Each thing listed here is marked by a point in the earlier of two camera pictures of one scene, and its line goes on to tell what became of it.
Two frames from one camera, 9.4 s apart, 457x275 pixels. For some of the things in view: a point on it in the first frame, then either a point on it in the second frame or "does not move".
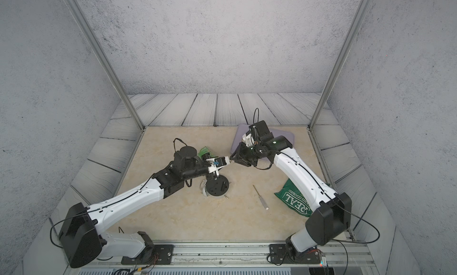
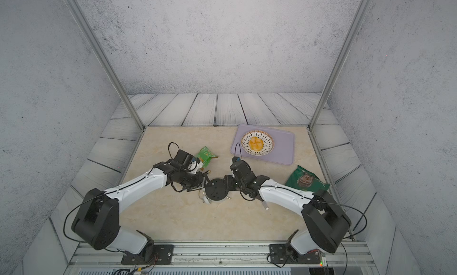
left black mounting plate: x=157 y=255 does not move
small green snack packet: x=204 y=150 does not move
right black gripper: x=240 y=157 → x=229 y=178
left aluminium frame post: x=77 y=12 does not move
